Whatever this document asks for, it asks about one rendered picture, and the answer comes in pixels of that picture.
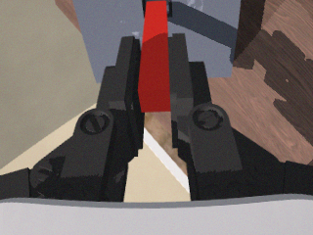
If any red peg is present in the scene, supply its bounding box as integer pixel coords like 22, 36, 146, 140
138, 1, 170, 113

